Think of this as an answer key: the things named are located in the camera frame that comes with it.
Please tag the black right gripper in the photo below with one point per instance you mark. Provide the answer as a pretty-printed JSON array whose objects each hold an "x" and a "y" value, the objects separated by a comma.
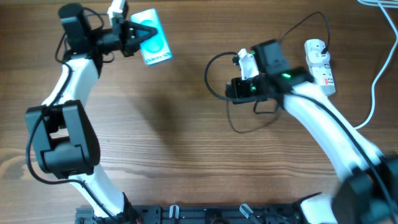
[{"x": 232, "y": 90}]

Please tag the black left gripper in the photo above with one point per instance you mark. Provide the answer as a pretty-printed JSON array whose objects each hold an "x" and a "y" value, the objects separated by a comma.
[{"x": 126, "y": 38}]

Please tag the turquoise screen smartphone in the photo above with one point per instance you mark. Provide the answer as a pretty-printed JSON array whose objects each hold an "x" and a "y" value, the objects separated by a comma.
[{"x": 156, "y": 49}]

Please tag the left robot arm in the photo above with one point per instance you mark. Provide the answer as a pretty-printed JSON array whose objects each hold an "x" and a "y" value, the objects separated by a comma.
[{"x": 61, "y": 137}]

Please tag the white USB charger plug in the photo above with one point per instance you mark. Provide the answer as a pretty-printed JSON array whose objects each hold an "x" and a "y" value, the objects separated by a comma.
[{"x": 316, "y": 58}]

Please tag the white power strip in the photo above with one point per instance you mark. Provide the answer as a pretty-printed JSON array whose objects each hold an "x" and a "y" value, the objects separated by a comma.
[{"x": 322, "y": 74}]

